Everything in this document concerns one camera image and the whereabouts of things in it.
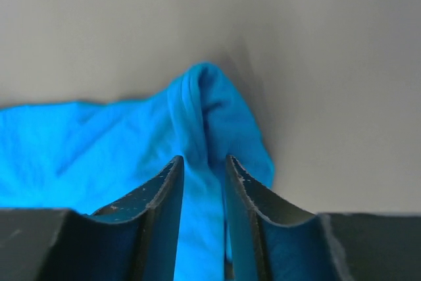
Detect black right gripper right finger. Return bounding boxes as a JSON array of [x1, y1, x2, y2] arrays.
[[226, 155, 420, 280]]

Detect blue t shirt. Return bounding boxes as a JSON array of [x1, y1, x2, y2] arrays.
[[1, 63, 274, 280]]

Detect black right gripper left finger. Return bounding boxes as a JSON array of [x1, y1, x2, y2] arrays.
[[1, 156, 184, 280]]

